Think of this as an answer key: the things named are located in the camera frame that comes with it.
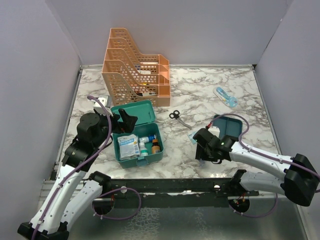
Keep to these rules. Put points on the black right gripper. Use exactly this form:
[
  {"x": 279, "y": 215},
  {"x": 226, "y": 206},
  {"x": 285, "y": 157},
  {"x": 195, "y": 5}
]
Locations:
[{"x": 200, "y": 153}]

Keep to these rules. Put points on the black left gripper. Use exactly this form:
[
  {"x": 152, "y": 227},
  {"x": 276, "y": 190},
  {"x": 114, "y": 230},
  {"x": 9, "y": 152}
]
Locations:
[{"x": 128, "y": 123}]

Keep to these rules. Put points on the small clear blue packet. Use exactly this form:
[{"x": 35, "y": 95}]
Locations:
[{"x": 201, "y": 163}]

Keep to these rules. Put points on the teal plastic medicine box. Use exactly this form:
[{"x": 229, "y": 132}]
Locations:
[{"x": 145, "y": 126}]

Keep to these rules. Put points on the white blue bandage roll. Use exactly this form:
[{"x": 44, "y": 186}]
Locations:
[{"x": 147, "y": 139}]

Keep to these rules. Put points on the teal divided tray insert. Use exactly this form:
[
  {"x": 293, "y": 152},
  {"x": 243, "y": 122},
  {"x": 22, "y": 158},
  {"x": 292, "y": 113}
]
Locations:
[{"x": 228, "y": 126}]

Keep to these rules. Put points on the amber medicine bottle orange cap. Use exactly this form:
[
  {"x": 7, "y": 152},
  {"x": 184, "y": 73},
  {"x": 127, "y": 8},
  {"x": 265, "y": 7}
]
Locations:
[{"x": 155, "y": 146}]

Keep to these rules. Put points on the black handled scissors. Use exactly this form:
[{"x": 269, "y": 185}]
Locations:
[{"x": 176, "y": 115}]

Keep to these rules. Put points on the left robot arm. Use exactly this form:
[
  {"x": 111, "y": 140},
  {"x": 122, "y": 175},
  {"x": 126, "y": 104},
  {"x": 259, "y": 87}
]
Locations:
[{"x": 60, "y": 209}]

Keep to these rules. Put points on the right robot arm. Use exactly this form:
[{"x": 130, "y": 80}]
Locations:
[{"x": 293, "y": 177}]

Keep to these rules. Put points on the blue white dressing packet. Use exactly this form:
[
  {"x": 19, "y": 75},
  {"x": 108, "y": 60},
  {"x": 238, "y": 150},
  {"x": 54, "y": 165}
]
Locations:
[{"x": 191, "y": 137}]

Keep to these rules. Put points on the white blue wipes packet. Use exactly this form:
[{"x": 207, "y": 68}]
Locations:
[{"x": 128, "y": 147}]

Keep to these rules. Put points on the white bottle green label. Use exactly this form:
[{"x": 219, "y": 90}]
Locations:
[{"x": 143, "y": 151}]

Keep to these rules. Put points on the peach plastic file organizer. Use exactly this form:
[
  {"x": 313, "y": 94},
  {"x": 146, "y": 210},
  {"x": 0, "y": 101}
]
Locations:
[{"x": 131, "y": 76}]

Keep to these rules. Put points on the blue toothbrush blister pack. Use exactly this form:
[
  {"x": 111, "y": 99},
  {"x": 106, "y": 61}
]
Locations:
[{"x": 225, "y": 97}]

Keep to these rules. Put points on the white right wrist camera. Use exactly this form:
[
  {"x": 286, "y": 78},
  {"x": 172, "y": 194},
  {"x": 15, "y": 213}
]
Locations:
[{"x": 214, "y": 130}]

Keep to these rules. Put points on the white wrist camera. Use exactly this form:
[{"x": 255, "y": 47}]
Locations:
[
  {"x": 106, "y": 101},
  {"x": 214, "y": 130}
]

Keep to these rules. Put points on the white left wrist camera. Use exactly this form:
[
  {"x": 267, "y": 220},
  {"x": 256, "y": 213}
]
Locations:
[{"x": 106, "y": 101}]

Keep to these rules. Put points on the black metal base rail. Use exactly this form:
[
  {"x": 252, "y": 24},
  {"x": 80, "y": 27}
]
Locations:
[{"x": 179, "y": 192}]

